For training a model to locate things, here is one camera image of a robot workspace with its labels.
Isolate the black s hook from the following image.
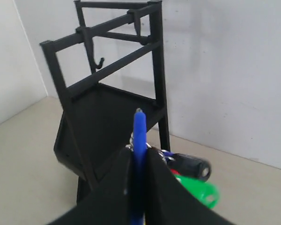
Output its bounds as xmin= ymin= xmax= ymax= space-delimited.
xmin=127 ymin=9 xmax=150 ymax=46
xmin=76 ymin=26 xmax=105 ymax=74

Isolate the black S hook far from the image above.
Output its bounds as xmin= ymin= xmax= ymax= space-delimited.
xmin=127 ymin=9 xmax=150 ymax=46

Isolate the black two-tier metal rack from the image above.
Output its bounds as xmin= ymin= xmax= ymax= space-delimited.
xmin=40 ymin=0 xmax=170 ymax=202

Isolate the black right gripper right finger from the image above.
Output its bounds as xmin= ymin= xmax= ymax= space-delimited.
xmin=144 ymin=149 xmax=233 ymax=225

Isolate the bunch of colourful key tags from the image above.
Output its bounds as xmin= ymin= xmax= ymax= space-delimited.
xmin=126 ymin=108 xmax=220 ymax=225

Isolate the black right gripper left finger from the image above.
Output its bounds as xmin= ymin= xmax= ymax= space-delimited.
xmin=49 ymin=148 xmax=133 ymax=225

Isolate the black S hook near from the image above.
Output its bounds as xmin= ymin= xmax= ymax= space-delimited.
xmin=76 ymin=26 xmax=105 ymax=74

